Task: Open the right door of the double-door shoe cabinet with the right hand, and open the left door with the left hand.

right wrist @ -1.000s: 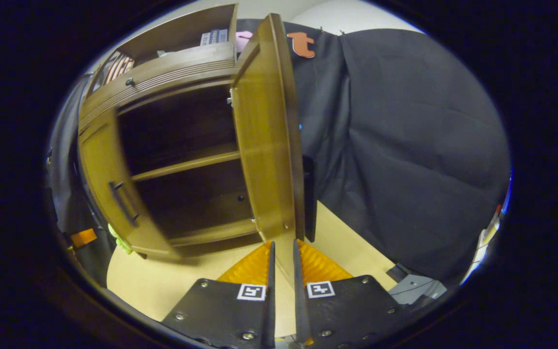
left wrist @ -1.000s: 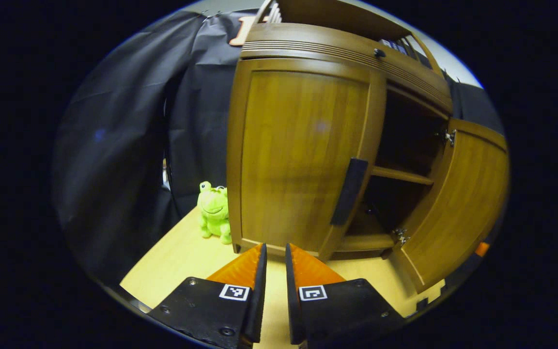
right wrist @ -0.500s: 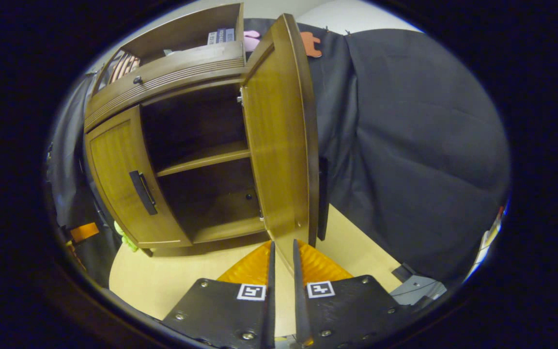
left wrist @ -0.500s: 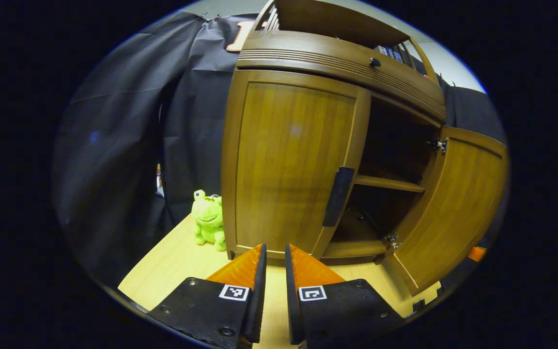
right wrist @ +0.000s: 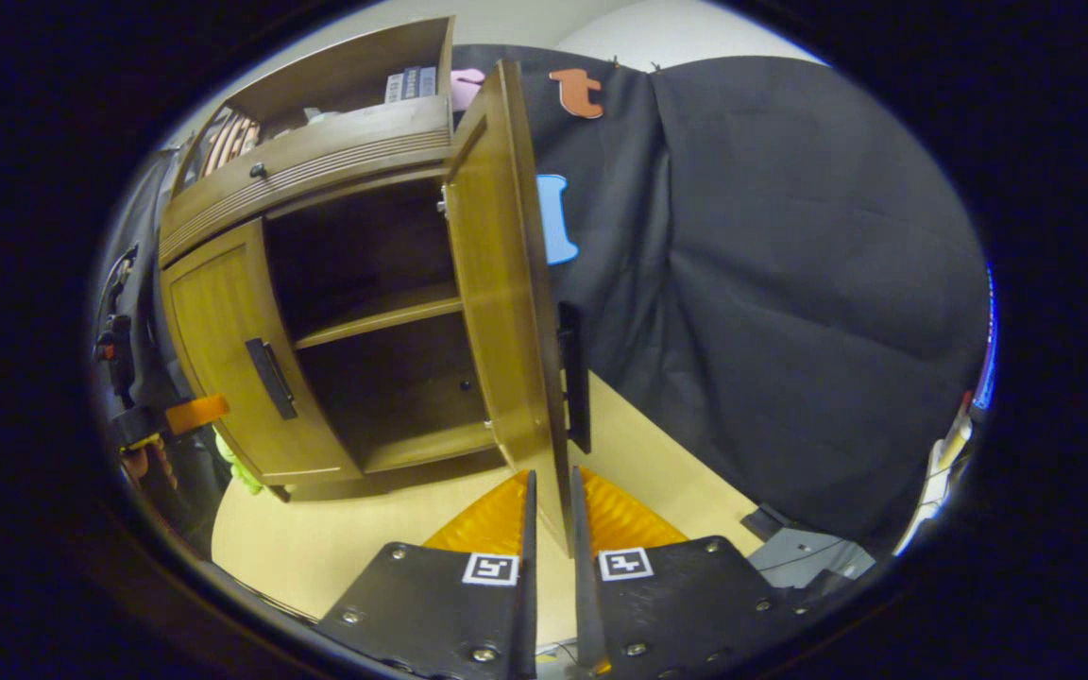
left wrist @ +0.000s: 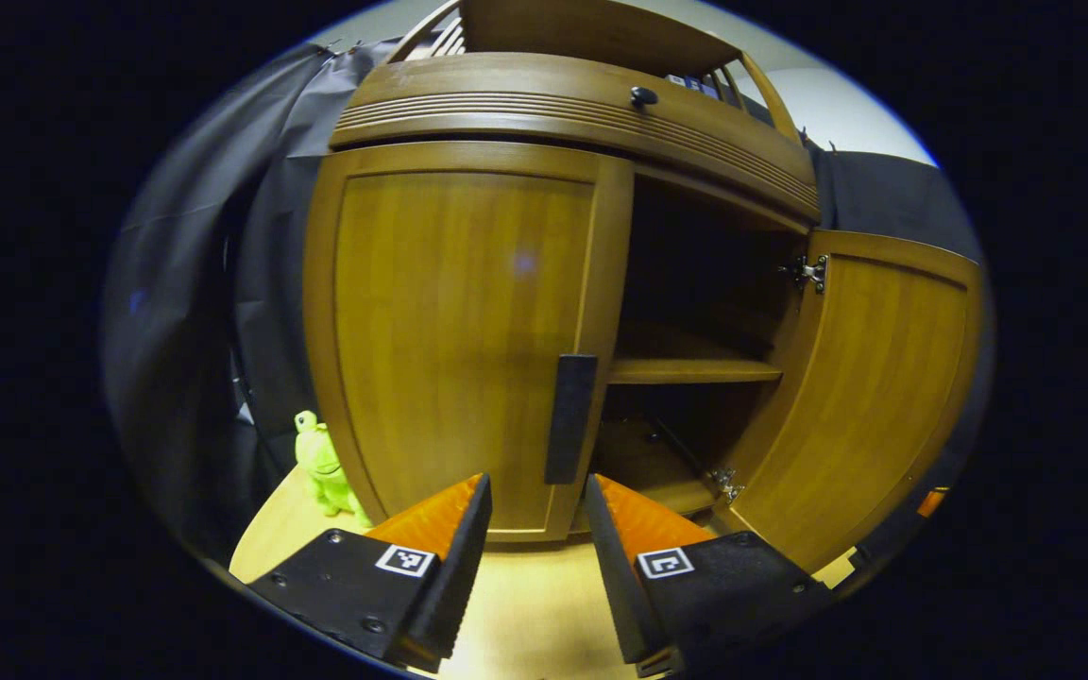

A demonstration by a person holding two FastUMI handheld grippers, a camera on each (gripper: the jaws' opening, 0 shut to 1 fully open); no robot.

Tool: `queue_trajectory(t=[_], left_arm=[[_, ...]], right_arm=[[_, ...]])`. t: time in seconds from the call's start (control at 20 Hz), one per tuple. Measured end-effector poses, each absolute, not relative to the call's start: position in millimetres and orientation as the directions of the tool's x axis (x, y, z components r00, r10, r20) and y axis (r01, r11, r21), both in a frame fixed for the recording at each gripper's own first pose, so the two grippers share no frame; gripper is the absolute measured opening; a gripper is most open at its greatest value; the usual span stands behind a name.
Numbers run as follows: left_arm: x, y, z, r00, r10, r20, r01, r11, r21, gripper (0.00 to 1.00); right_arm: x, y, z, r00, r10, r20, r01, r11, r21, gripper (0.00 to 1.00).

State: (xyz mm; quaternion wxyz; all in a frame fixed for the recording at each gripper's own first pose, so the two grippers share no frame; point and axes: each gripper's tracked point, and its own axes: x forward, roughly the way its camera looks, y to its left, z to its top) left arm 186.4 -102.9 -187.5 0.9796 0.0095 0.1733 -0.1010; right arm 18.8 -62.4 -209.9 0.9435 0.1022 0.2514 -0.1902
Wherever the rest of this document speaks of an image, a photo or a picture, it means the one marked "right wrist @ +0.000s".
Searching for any white and red object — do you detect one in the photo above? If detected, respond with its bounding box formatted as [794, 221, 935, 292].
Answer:
[893, 392, 975, 558]

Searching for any black backdrop cloth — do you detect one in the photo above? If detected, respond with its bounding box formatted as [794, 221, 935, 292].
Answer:
[91, 42, 994, 558]

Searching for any wooden cabinet door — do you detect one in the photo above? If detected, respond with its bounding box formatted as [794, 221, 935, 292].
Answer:
[440, 59, 594, 558]
[161, 219, 363, 487]

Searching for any wooden drawer with black knob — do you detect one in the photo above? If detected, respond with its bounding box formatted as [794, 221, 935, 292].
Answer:
[159, 94, 455, 265]

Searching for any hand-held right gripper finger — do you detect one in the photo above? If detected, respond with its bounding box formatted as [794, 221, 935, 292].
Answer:
[114, 395, 230, 452]

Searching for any yellow-green plush item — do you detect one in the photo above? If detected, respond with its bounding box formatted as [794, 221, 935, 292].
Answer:
[213, 425, 264, 497]

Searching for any black clamp with red parts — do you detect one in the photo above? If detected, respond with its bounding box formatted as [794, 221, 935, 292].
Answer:
[95, 246, 141, 409]

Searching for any wooden double-door shoe cabinet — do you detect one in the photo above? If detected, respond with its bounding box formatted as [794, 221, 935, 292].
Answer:
[157, 16, 592, 502]

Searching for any grey metal base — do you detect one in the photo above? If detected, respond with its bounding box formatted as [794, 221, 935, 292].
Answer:
[742, 503, 877, 594]

